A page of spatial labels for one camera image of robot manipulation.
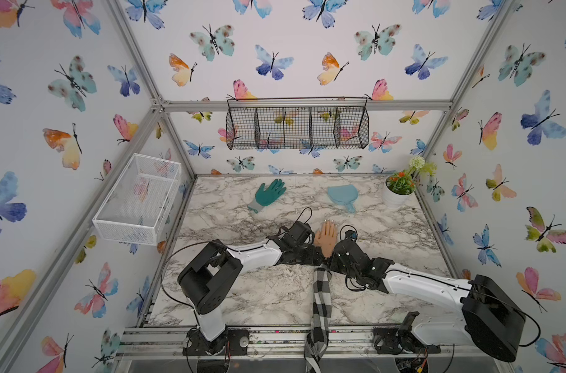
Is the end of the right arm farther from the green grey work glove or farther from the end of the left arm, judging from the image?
the green grey work glove

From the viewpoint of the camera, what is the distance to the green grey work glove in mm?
1105

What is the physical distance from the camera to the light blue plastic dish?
1.12 m
